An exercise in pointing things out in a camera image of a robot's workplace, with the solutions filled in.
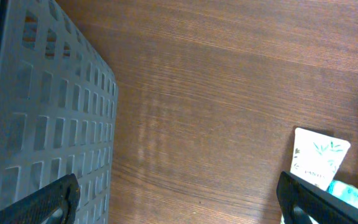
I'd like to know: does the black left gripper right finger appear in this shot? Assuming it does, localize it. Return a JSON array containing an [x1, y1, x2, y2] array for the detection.
[[276, 171, 358, 224]]

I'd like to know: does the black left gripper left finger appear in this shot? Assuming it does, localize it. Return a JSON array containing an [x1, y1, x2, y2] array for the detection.
[[0, 174, 80, 224]]

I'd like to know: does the teal tissue pack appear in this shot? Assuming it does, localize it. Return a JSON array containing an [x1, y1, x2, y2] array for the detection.
[[327, 180, 358, 208]]

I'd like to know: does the white Pantene tube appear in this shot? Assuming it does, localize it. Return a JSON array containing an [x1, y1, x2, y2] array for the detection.
[[287, 128, 350, 192]]

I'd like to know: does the grey plastic mesh basket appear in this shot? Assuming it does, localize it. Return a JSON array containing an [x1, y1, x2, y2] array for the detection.
[[0, 0, 118, 223]]

